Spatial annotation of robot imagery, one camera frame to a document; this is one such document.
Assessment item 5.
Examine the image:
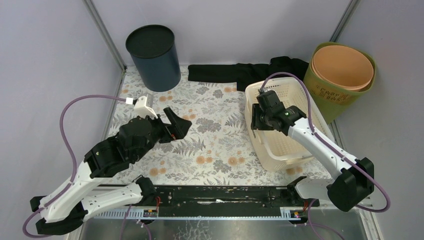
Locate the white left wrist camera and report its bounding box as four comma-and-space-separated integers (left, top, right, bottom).
125, 93, 158, 119

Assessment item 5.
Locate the green ribbed waste bin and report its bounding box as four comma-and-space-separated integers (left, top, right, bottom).
303, 42, 377, 123

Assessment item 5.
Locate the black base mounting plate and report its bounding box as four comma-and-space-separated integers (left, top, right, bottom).
136, 185, 320, 213

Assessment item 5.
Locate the orange inner bucket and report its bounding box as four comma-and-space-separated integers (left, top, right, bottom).
311, 45, 374, 92

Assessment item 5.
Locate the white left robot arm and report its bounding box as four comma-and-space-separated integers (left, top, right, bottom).
30, 107, 192, 236

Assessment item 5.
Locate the black cloth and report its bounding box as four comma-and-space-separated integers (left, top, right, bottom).
188, 56, 309, 92

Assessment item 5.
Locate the dark blue cylindrical bin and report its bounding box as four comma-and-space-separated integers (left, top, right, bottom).
125, 24, 181, 92

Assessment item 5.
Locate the floral patterned table mat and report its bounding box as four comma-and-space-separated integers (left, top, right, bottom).
109, 66, 330, 186

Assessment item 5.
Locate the cream perforated plastic basket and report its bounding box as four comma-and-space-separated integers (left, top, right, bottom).
244, 77, 314, 172

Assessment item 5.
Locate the slotted aluminium cable rail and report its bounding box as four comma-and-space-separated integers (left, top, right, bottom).
84, 206, 304, 221

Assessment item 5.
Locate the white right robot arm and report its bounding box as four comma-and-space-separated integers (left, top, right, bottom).
250, 90, 375, 212

